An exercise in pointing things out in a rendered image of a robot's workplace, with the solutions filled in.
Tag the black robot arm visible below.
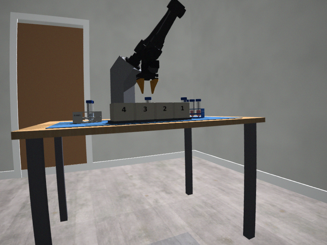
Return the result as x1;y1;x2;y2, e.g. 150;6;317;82
125;0;186;74

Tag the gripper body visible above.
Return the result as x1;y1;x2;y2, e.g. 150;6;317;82
136;73;158;81

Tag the beige bucket adapter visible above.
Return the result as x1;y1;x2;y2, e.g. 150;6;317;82
110;103;134;121
133;102;154;120
173;102;190;118
154;102;173;119

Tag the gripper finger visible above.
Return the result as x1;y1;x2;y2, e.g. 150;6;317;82
150;79;158;94
136;78;144;94

